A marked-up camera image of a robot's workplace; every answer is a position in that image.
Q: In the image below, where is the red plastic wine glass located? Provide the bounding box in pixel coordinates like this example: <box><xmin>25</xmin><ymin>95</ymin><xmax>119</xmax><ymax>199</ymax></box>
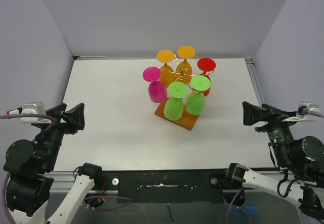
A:
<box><xmin>190</xmin><ymin>58</ymin><xmax>217</xmax><ymax>97</ymax></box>

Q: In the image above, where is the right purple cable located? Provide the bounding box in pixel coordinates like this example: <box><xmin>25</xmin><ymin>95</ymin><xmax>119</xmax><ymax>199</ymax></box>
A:
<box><xmin>225</xmin><ymin>110</ymin><xmax>324</xmax><ymax>224</ymax></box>

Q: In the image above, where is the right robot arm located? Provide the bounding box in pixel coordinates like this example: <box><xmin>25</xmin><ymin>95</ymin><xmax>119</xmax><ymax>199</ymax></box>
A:
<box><xmin>225</xmin><ymin>101</ymin><xmax>323</xmax><ymax>223</ymax></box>

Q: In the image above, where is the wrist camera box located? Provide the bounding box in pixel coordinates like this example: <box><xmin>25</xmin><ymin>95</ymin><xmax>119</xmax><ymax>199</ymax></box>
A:
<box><xmin>283</xmin><ymin>101</ymin><xmax>323</xmax><ymax>122</ymax></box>
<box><xmin>7</xmin><ymin>102</ymin><xmax>51</xmax><ymax>124</ymax></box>

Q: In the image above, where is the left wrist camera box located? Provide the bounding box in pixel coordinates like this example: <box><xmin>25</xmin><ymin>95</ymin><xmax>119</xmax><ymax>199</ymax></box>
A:
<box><xmin>7</xmin><ymin>102</ymin><xmax>51</xmax><ymax>124</ymax></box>

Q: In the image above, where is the gold wire wine glass rack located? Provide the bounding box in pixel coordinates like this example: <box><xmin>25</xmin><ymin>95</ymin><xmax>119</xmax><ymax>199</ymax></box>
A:
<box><xmin>154</xmin><ymin>49</ymin><xmax>216</xmax><ymax>132</ymax></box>

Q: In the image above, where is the green wine glass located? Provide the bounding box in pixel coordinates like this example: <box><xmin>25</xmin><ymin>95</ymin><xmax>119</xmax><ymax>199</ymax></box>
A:
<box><xmin>186</xmin><ymin>75</ymin><xmax>211</xmax><ymax>115</ymax></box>
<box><xmin>164</xmin><ymin>81</ymin><xmax>188</xmax><ymax>121</ymax></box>

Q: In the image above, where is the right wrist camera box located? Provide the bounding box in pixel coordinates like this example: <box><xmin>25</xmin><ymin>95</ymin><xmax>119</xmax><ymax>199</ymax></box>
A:
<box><xmin>283</xmin><ymin>101</ymin><xmax>323</xmax><ymax>122</ymax></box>

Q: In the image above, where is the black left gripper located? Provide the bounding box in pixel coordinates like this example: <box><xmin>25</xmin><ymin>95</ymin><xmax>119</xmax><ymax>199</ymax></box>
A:
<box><xmin>38</xmin><ymin>101</ymin><xmax>85</xmax><ymax>169</ymax></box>

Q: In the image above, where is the pink plastic wine glass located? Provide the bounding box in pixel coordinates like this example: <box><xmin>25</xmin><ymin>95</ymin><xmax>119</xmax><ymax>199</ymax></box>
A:
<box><xmin>142</xmin><ymin>67</ymin><xmax>167</xmax><ymax>103</ymax></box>

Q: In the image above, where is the orange wine glass front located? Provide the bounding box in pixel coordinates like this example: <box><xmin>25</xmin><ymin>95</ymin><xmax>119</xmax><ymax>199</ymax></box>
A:
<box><xmin>175</xmin><ymin>46</ymin><xmax>196</xmax><ymax>84</ymax></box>

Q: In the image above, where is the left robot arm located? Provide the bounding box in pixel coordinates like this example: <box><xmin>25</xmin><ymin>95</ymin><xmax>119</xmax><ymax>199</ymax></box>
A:
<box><xmin>1</xmin><ymin>102</ymin><xmax>104</xmax><ymax>223</ymax></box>

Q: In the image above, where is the orange wine glass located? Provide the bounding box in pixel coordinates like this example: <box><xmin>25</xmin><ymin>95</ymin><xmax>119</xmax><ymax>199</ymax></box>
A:
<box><xmin>175</xmin><ymin>46</ymin><xmax>196</xmax><ymax>84</ymax></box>
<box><xmin>156</xmin><ymin>50</ymin><xmax>175</xmax><ymax>88</ymax></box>

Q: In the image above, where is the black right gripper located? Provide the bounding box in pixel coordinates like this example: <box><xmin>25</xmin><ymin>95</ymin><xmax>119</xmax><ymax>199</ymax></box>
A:
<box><xmin>240</xmin><ymin>100</ymin><xmax>295</xmax><ymax>165</ymax></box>

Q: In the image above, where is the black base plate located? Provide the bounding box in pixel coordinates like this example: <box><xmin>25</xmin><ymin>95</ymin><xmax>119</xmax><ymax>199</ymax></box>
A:
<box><xmin>92</xmin><ymin>169</ymin><xmax>242</xmax><ymax>203</ymax></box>

